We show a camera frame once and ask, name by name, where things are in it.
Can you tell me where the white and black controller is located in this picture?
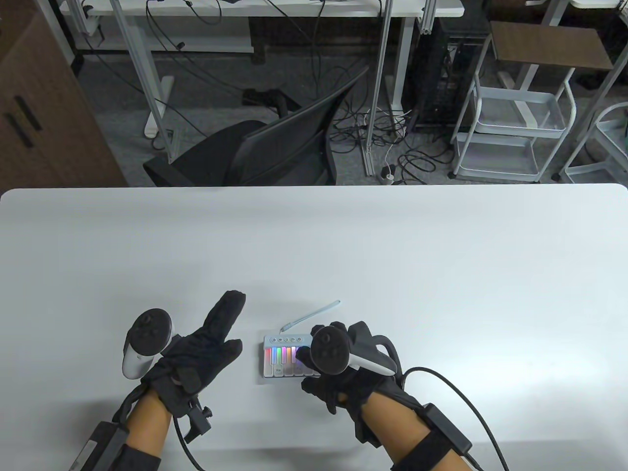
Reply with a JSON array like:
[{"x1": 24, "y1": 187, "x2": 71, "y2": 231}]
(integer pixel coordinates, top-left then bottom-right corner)
[
  {"x1": 310, "y1": 324, "x2": 395, "y2": 377},
  {"x1": 123, "y1": 308, "x2": 174, "y2": 379}
]

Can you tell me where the black left forearm sensor box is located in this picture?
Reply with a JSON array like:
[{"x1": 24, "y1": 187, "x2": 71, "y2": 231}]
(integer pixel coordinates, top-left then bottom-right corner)
[{"x1": 69, "y1": 421, "x2": 129, "y2": 471}]

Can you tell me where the black left glove cable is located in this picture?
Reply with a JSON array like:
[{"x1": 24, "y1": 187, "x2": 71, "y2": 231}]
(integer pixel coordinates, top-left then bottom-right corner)
[{"x1": 170, "y1": 415, "x2": 207, "y2": 471}]

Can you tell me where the black right glove cable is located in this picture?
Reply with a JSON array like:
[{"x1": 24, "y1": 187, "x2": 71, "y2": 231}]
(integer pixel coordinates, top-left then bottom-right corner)
[{"x1": 402, "y1": 367, "x2": 511, "y2": 471}]

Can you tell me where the black glove cable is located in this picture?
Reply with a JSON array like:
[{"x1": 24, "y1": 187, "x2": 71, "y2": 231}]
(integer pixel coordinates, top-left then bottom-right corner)
[
  {"x1": 170, "y1": 415, "x2": 207, "y2": 471},
  {"x1": 402, "y1": 367, "x2": 511, "y2": 471}
]

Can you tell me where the white and black left controller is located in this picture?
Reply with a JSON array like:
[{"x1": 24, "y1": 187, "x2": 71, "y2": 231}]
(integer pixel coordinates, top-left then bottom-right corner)
[{"x1": 123, "y1": 308, "x2": 174, "y2": 379}]

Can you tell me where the black right arm strap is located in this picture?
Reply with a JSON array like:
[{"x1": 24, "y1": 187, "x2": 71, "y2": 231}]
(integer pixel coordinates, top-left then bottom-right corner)
[{"x1": 390, "y1": 434, "x2": 462, "y2": 471}]

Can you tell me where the white toy piano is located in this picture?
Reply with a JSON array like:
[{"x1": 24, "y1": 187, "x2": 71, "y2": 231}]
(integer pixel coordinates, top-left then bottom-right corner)
[{"x1": 262, "y1": 334, "x2": 322, "y2": 379}]

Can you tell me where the black computer tower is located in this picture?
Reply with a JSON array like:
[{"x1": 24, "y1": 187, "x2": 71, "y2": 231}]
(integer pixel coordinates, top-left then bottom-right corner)
[{"x1": 405, "y1": 17, "x2": 491, "y2": 129}]

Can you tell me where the black office chair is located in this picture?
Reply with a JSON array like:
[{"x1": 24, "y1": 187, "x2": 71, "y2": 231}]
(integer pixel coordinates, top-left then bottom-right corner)
[{"x1": 142, "y1": 66, "x2": 369, "y2": 187}]

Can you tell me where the black arm strap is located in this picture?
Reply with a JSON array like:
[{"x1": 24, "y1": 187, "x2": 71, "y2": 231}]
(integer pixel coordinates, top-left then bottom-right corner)
[
  {"x1": 390, "y1": 434, "x2": 462, "y2": 471},
  {"x1": 105, "y1": 442, "x2": 161, "y2": 471}
]

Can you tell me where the white metal rack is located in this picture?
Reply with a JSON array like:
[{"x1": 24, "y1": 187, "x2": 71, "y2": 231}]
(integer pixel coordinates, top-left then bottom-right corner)
[{"x1": 552, "y1": 0, "x2": 628, "y2": 184}]

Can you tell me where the white background desk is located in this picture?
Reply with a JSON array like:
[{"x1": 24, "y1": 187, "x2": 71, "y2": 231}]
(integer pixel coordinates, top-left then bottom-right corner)
[{"x1": 59, "y1": 0, "x2": 465, "y2": 139}]

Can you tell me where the person's right hand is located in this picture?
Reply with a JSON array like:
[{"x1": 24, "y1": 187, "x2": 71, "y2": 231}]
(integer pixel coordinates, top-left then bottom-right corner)
[{"x1": 297, "y1": 321, "x2": 422, "y2": 432}]

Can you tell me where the person's left forearm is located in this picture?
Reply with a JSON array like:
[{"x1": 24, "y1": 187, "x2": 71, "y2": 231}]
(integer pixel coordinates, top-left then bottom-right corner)
[{"x1": 105, "y1": 390, "x2": 173, "y2": 471}]

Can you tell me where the white and black right controller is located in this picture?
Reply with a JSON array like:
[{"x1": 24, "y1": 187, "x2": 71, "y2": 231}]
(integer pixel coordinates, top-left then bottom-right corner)
[{"x1": 310, "y1": 324, "x2": 395, "y2": 377}]

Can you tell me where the white three-tier cart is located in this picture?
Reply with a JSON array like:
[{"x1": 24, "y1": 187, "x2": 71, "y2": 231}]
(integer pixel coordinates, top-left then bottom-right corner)
[{"x1": 449, "y1": 34, "x2": 577, "y2": 183}]

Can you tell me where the black right forearm sensor box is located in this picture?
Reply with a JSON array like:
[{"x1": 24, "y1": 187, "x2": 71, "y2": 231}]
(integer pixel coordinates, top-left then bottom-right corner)
[{"x1": 423, "y1": 403, "x2": 472, "y2": 454}]

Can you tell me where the brown top side table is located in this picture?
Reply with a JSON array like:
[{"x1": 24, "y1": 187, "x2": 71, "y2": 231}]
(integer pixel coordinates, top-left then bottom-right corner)
[{"x1": 491, "y1": 21, "x2": 615, "y2": 128}]

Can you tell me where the black braided cable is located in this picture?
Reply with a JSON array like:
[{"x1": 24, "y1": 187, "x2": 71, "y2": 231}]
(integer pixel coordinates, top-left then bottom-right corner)
[{"x1": 112, "y1": 382, "x2": 150, "y2": 423}]

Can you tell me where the black left arm strap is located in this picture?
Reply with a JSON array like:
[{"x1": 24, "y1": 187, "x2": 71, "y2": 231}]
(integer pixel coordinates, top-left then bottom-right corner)
[{"x1": 105, "y1": 442, "x2": 161, "y2": 471}]

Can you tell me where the black left wrist mount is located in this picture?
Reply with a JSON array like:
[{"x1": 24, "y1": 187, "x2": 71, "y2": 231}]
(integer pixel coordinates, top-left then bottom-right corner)
[{"x1": 183, "y1": 395, "x2": 213, "y2": 442}]

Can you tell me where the tangle of black floor cables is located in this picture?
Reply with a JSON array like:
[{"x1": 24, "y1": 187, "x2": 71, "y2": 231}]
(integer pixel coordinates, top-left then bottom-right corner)
[{"x1": 330, "y1": 93, "x2": 454, "y2": 186}]

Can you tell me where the black wrist mount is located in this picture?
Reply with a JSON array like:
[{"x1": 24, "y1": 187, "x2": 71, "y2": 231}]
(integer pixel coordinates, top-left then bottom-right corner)
[
  {"x1": 183, "y1": 395, "x2": 213, "y2": 442},
  {"x1": 353, "y1": 407, "x2": 383, "y2": 446}
]

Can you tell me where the person's left hand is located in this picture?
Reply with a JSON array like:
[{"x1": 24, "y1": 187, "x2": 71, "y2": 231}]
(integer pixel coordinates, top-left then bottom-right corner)
[{"x1": 142, "y1": 289, "x2": 246, "y2": 419}]

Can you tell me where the black right wrist mount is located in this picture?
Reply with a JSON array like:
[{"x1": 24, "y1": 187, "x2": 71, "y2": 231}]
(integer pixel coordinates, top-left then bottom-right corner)
[{"x1": 353, "y1": 407, "x2": 383, "y2": 446}]

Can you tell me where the brown wooden cabinet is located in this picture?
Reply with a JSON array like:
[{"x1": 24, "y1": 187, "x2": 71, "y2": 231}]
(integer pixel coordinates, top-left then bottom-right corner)
[{"x1": 0, "y1": 10, "x2": 129, "y2": 188}]

